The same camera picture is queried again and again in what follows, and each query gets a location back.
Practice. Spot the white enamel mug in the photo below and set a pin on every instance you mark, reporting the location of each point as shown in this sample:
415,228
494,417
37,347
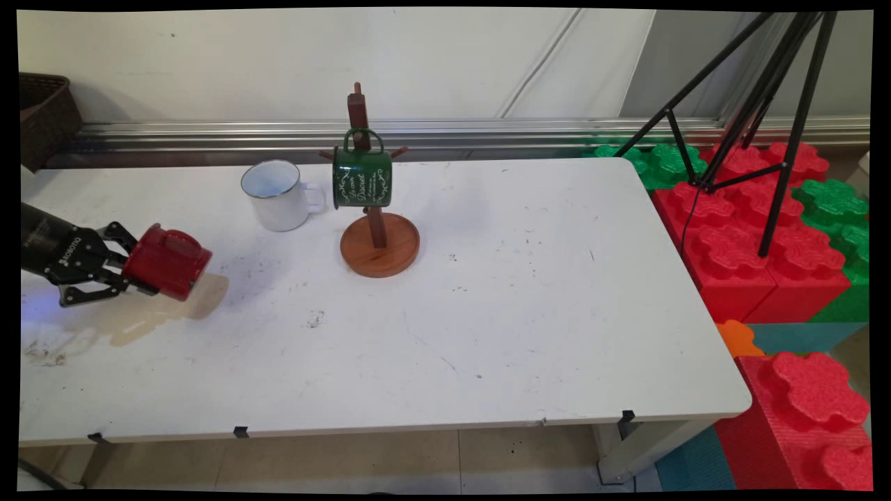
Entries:
275,202

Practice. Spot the green enamel mug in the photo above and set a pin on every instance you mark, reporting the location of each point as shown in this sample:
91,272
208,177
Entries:
362,179

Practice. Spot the red enamel mug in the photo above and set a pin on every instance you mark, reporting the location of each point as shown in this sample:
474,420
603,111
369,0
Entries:
170,264

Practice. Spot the orange foam piece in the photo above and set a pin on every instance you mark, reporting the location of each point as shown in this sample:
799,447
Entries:
736,339

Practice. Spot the green foam block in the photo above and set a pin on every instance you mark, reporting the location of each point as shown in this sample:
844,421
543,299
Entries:
665,163
839,209

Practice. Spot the black table clip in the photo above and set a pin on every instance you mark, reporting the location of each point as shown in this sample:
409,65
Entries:
627,416
241,432
97,438

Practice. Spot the wooden mug tree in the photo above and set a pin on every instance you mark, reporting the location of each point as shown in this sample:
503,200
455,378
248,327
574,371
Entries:
379,247

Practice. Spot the red foam block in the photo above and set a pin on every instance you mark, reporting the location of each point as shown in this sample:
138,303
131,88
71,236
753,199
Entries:
807,271
800,417
724,264

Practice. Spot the metal wall rail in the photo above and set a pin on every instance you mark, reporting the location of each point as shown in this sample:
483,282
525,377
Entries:
487,132

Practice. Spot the teal foam mat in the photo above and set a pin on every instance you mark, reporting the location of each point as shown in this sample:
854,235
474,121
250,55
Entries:
696,463

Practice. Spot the white table leg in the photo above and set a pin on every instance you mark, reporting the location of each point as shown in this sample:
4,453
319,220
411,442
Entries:
647,449

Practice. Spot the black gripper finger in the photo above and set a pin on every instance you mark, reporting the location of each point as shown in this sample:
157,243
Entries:
97,287
120,238

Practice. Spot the brown wicker basket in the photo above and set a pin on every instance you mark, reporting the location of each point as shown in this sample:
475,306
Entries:
45,118

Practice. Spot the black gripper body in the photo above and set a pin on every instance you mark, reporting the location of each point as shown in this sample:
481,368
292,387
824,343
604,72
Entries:
59,254

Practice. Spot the black tripod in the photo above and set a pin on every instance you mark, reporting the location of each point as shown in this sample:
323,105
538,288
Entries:
786,104

